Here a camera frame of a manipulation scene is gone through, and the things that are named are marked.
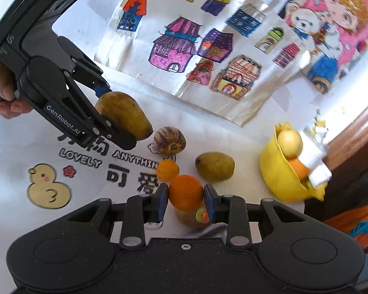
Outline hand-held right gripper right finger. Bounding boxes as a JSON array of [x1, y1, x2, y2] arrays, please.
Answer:
[[203, 184, 305, 249]]

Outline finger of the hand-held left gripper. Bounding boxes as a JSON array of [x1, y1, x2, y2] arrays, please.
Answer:
[[66, 76, 138, 150], [58, 36, 111, 97]]

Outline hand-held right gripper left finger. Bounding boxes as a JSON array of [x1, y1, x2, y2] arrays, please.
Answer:
[[66, 183, 169, 249]]

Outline orange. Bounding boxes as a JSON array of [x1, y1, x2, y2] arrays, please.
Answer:
[[156, 159, 180, 181], [168, 174, 204, 212]]

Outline yellow brown mango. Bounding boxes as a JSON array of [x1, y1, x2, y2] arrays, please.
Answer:
[[95, 91, 154, 140]]

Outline brown kiwi with sticker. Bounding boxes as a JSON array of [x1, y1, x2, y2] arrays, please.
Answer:
[[175, 205, 218, 230]]

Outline person's left hand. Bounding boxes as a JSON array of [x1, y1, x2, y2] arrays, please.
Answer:
[[0, 61, 33, 120]]

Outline green mango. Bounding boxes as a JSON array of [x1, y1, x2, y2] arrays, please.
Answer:
[[195, 152, 235, 182]]

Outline purple striped pepino melon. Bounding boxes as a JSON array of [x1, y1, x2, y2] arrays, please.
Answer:
[[153, 126, 186, 154]]

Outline printed white tablecloth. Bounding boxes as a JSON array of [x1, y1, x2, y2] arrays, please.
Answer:
[[0, 76, 307, 245]]

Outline yellow scalloped bowl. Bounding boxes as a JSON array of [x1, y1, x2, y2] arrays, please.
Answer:
[[260, 122, 327, 203]]

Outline white cup with orange base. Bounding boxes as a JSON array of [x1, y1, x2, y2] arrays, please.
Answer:
[[290, 145, 326, 180]]

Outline large yellow pear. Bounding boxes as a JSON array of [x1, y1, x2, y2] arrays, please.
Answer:
[[277, 129, 303, 160]]

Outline coloured houses drawing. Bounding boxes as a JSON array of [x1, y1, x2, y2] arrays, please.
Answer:
[[93, 0, 312, 126]]

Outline glass jar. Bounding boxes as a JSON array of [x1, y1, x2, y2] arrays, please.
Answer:
[[301, 127, 329, 152]]

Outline yellow flower sprig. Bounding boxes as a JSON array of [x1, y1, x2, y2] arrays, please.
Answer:
[[313, 108, 327, 129]]

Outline girl and teddy bear poster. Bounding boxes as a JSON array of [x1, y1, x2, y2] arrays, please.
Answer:
[[277, 0, 368, 95]]

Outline brown wooden door frame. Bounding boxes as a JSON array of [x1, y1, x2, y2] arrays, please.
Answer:
[[303, 95, 368, 215]]

